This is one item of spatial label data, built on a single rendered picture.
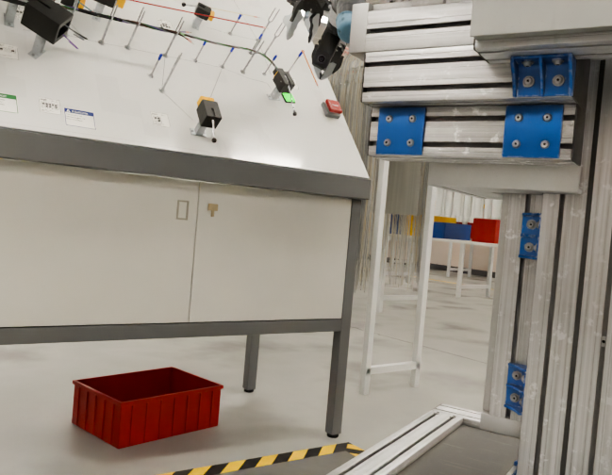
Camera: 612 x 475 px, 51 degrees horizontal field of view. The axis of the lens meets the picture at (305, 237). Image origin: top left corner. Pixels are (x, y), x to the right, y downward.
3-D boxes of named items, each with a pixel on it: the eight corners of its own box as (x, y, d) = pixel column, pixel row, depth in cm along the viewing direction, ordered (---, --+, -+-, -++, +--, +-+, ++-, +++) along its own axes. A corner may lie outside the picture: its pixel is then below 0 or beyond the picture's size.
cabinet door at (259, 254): (342, 319, 210) (353, 199, 209) (190, 322, 178) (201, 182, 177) (338, 317, 212) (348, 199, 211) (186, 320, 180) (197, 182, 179)
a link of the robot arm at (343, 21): (385, 24, 154) (383, -6, 159) (339, 19, 153) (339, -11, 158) (377, 49, 160) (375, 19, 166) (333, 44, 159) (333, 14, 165)
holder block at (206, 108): (196, 156, 172) (211, 133, 166) (188, 122, 178) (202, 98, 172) (212, 158, 175) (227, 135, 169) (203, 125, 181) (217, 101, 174)
